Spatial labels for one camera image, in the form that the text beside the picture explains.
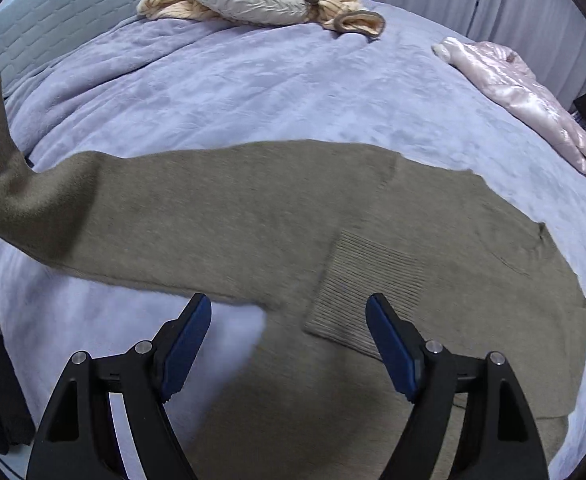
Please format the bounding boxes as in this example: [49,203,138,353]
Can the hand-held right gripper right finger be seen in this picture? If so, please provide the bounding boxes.
[365,294,548,480]

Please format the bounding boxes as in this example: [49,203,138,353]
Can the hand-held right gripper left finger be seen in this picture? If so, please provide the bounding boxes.
[26,294,213,480]

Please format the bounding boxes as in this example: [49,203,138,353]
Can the olive knit sweater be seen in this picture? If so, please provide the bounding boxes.
[0,71,586,480]

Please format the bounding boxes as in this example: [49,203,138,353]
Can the grey quilted headboard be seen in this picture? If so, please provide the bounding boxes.
[0,0,196,98]

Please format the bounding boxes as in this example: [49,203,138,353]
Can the peach knit garment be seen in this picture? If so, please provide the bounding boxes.
[137,0,387,41]

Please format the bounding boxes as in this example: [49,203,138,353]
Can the lavender fleece blanket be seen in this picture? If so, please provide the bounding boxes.
[0,0,586,480]

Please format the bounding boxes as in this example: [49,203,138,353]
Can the pink satin jacket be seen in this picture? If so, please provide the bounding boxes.
[432,36,586,180]

